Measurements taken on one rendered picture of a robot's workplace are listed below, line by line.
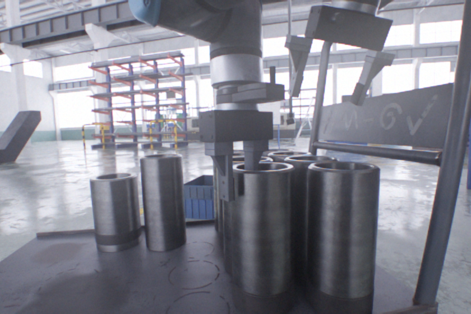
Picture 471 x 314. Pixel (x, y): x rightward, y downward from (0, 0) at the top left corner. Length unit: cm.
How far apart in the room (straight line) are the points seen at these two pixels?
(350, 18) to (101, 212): 75
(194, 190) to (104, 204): 97
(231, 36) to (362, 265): 43
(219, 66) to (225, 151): 13
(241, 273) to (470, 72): 54
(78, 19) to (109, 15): 181
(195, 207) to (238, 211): 130
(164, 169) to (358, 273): 52
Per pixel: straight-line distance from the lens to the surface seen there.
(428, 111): 64
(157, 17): 35
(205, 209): 171
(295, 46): 46
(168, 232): 77
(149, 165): 73
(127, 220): 81
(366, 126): 77
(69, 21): 1543
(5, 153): 800
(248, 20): 43
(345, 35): 48
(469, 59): 60
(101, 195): 80
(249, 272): 49
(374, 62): 53
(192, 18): 35
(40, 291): 75
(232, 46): 41
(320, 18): 46
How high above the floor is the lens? 60
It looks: 6 degrees down
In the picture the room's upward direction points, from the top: 2 degrees counter-clockwise
